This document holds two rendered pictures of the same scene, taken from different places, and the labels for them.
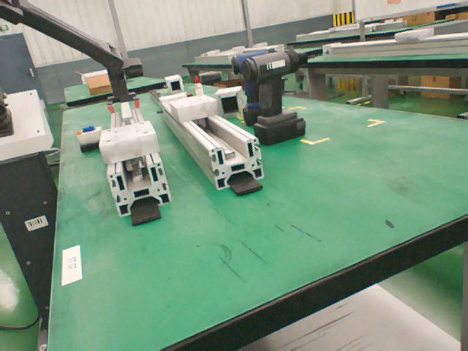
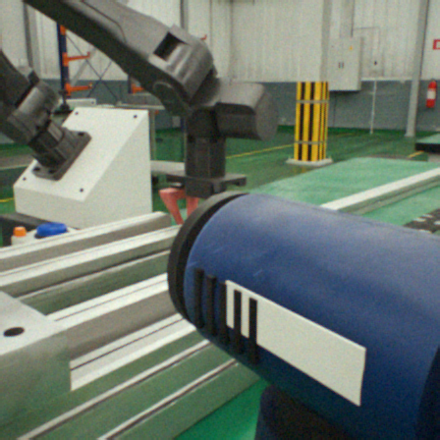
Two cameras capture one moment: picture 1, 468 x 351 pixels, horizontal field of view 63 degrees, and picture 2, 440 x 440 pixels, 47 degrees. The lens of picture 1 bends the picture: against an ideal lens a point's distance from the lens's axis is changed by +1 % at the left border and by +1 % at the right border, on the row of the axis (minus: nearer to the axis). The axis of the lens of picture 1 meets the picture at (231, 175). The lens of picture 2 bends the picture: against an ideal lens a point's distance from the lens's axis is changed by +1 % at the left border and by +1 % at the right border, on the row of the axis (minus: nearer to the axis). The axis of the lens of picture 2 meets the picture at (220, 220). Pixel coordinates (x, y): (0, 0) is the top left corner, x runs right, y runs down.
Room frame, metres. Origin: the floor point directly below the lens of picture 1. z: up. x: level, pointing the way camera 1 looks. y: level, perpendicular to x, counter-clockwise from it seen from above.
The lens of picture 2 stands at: (1.10, -0.22, 1.04)
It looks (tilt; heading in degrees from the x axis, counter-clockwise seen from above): 15 degrees down; 55
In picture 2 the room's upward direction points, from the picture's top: straight up
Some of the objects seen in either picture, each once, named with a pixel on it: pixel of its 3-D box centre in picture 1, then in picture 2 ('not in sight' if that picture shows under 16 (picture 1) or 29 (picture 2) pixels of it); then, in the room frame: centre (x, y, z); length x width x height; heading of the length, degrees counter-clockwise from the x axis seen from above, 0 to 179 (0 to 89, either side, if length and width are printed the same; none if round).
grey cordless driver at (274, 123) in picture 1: (284, 95); not in sight; (0.99, -0.17, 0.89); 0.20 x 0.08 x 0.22; 109
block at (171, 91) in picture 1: (172, 85); not in sight; (2.46, 0.27, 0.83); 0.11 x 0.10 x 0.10; 104
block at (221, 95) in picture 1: (227, 103); not in sight; (1.41, -0.03, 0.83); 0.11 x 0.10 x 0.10; 82
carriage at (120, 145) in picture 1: (130, 146); not in sight; (0.80, 0.20, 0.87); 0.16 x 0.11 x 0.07; 13
